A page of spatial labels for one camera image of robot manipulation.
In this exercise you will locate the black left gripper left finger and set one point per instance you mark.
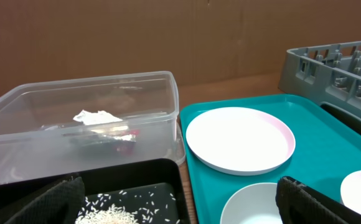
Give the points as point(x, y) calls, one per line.
point(48, 200)

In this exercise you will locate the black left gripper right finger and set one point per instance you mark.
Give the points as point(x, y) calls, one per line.
point(299, 204)

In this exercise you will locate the grey bowl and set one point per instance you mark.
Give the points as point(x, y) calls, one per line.
point(253, 204)

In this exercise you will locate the red snack wrapper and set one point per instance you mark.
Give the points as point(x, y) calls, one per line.
point(120, 139)

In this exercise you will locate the white napkin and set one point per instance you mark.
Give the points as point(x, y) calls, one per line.
point(100, 117)

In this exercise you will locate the grey dishwasher rack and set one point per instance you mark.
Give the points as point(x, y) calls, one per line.
point(330, 76)

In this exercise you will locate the pile of rice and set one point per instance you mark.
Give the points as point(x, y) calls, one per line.
point(129, 207)

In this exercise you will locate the teal serving tray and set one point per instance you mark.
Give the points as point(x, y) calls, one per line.
point(326, 152)

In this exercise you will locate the clear plastic bin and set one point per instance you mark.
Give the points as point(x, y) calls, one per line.
point(34, 116)

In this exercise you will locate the large white plate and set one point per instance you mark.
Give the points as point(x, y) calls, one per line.
point(240, 141)

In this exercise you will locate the black plastic tray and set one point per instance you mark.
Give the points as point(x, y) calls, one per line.
point(140, 176)

